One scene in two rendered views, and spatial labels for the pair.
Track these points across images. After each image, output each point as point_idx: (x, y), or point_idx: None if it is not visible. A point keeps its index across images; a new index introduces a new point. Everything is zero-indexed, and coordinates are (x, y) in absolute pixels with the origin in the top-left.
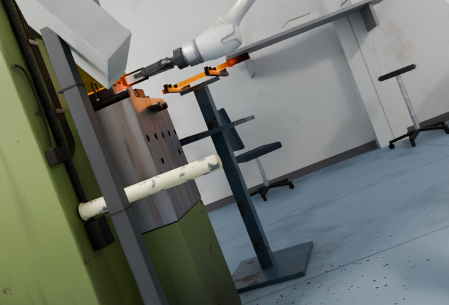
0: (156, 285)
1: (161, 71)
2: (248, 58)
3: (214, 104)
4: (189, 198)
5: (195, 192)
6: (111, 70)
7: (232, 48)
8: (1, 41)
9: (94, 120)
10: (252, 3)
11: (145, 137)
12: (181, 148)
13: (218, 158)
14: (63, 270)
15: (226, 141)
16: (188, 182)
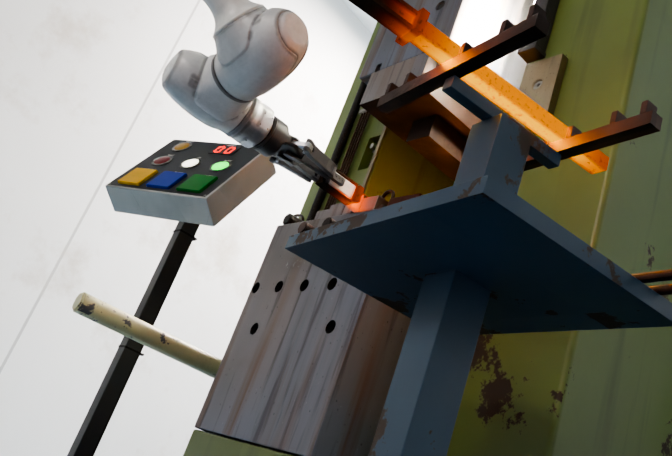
0: (82, 426)
1: (307, 164)
2: None
3: (477, 175)
4: (257, 423)
5: (295, 428)
6: (149, 213)
7: (173, 100)
8: (308, 193)
9: (162, 262)
10: None
11: (252, 286)
12: (348, 322)
13: (79, 297)
14: None
15: (417, 312)
16: (291, 397)
